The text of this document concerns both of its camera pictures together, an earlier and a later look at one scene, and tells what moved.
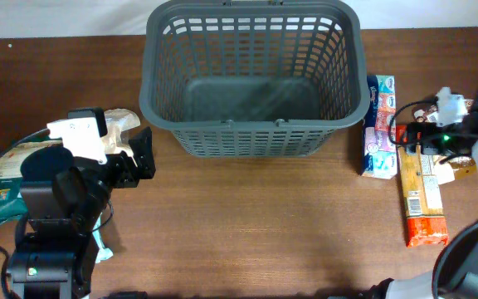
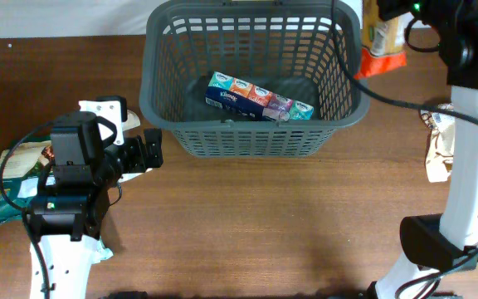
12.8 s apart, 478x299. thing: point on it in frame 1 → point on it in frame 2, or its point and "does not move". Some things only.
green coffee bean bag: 6,199 does not move
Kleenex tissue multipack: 379,147 → 230,96
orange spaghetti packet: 420,193 → 382,40
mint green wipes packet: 104,252 does not move
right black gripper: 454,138 → 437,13
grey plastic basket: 275,80 does not move
